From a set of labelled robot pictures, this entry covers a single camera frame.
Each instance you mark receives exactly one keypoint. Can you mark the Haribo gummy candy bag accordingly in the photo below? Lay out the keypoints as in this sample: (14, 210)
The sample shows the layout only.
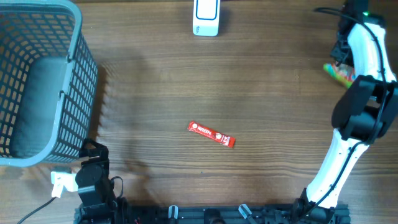
(344, 74)

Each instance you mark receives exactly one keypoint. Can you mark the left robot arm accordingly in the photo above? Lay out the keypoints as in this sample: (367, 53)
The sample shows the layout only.
(99, 204)

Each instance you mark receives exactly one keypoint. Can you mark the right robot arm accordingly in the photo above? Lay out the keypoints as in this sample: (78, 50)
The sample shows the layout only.
(362, 115)

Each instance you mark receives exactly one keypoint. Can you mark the grey plastic shopping basket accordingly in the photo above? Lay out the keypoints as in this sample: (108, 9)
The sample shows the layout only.
(48, 82)

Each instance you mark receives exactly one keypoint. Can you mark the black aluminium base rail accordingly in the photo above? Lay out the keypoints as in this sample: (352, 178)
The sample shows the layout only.
(197, 215)

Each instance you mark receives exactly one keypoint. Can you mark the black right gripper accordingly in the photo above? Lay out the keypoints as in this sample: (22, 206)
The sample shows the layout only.
(334, 55)

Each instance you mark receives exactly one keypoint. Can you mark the white barcode scanner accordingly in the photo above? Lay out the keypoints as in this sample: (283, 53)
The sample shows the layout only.
(206, 17)

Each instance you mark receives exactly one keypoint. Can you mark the red chocolate bar wrapper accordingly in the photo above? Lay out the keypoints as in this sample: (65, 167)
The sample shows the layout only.
(211, 134)

